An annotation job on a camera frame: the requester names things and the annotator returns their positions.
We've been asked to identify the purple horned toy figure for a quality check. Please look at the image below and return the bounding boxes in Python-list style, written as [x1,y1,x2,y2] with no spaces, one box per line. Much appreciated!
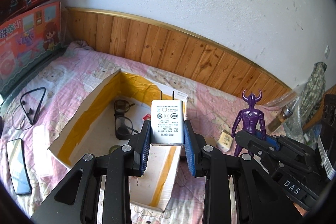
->
[232,89,268,157]

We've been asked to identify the black neckband earphones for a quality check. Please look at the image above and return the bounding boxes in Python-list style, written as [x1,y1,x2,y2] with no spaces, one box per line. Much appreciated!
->
[12,87,47,131]

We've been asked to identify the pink printed blanket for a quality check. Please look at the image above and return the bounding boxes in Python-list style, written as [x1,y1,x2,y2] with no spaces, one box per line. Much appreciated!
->
[0,40,297,224]

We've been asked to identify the wooden headboard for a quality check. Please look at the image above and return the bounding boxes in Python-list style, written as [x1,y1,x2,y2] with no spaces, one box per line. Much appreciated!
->
[65,7,296,106]

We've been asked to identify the black smartphone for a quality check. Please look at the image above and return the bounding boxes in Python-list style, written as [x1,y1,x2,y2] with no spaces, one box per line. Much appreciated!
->
[7,138,32,195]

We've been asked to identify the white card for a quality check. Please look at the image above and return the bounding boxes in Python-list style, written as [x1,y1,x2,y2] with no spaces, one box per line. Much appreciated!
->
[33,126,51,146]

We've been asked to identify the camouflage cloth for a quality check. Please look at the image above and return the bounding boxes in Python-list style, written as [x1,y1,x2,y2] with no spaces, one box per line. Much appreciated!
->
[299,61,328,125]

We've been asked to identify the amber glass bottle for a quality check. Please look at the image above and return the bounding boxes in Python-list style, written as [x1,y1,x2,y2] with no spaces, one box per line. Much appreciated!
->
[267,105,294,133]

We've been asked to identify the clear bubble wrap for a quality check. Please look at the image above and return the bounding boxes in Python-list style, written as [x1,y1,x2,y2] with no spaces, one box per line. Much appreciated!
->
[262,84,323,151]

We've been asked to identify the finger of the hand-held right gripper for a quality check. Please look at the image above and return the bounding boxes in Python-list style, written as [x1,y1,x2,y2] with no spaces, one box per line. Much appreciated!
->
[255,130,320,165]
[234,131,313,172]

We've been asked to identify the cream tissue packet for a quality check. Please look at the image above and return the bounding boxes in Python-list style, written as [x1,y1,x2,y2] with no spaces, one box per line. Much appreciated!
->
[216,128,234,153]

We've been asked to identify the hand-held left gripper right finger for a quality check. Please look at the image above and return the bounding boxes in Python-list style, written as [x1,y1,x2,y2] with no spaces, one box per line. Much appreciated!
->
[184,120,297,224]

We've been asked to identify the white charger plug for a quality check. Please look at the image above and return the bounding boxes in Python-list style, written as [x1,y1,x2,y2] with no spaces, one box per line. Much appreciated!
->
[151,90,185,148]

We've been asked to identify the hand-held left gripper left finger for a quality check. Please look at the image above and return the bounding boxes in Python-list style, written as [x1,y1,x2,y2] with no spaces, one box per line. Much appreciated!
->
[30,120,152,224]

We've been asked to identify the pink toy box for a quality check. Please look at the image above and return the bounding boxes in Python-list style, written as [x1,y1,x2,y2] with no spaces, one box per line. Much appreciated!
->
[0,1,65,100]

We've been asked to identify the black-framed glasses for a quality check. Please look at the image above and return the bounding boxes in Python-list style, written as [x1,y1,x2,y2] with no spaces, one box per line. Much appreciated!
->
[114,99,139,141]

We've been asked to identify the white cardboard box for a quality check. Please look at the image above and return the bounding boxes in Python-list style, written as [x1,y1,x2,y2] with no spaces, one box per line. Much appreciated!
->
[47,68,191,212]

